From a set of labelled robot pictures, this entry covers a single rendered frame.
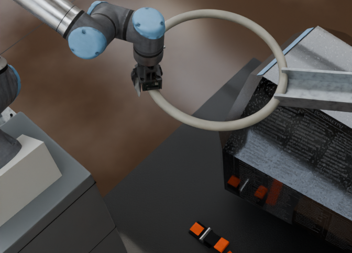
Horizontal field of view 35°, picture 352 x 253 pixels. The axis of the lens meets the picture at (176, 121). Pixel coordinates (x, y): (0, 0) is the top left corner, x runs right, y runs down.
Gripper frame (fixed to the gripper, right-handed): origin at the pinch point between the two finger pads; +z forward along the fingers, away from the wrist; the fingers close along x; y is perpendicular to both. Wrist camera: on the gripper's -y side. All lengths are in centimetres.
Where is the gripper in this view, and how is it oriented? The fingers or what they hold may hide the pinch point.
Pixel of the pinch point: (146, 87)
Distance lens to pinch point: 188.0
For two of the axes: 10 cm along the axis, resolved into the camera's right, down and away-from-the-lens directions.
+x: 9.8, -1.5, 1.6
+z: -0.6, 5.2, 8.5
